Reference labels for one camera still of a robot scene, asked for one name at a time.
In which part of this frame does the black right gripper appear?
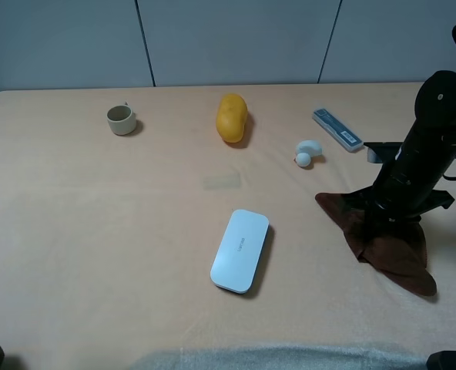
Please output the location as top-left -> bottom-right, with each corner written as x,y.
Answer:
343,187 -> 454,230

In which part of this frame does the grey rectangular plastic case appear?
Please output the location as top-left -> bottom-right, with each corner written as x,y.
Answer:
313,109 -> 364,153

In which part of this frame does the yellow potato toy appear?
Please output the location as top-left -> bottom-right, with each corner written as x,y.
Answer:
216,93 -> 248,143

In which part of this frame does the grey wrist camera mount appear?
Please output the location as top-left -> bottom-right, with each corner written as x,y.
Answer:
364,142 -> 402,163

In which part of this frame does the white flat rectangular case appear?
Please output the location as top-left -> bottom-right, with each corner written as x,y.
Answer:
210,209 -> 270,294

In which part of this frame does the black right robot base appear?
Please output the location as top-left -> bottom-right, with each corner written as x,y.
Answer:
426,351 -> 456,370

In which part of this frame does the beige mug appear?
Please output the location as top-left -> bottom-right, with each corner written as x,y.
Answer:
106,103 -> 137,136

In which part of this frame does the brown cloth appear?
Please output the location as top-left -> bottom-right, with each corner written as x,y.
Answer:
315,193 -> 437,297

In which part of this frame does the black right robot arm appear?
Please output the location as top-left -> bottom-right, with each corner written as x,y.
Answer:
343,71 -> 456,222

